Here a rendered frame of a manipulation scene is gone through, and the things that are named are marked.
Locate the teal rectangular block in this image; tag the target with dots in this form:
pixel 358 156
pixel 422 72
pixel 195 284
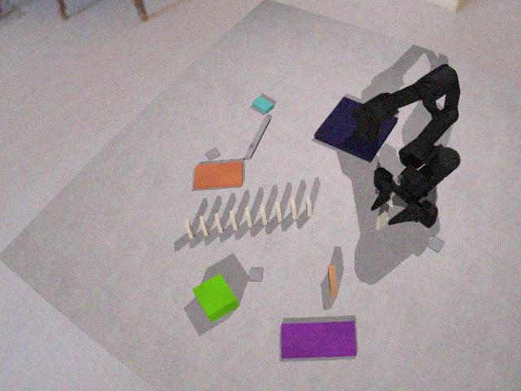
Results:
pixel 263 104

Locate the green block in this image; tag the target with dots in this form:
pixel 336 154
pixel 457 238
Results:
pixel 215 297

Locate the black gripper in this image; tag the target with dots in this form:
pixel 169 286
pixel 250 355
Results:
pixel 425 212

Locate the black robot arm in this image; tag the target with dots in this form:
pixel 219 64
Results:
pixel 439 161

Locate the grey long bar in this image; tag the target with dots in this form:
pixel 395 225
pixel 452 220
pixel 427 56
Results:
pixel 257 138

